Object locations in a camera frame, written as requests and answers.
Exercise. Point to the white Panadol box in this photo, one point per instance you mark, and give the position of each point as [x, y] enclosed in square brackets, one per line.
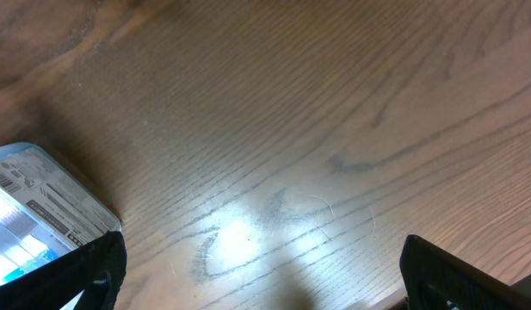
[25, 243]

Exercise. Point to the blue cooling patch box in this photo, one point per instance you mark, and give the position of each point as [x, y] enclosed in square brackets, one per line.
[53, 196]

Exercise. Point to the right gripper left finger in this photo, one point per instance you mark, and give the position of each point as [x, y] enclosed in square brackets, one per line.
[94, 272]

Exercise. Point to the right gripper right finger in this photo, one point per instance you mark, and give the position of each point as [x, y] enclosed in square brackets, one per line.
[435, 279]

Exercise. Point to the clear plastic container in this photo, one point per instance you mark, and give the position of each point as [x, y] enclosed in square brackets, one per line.
[45, 212]

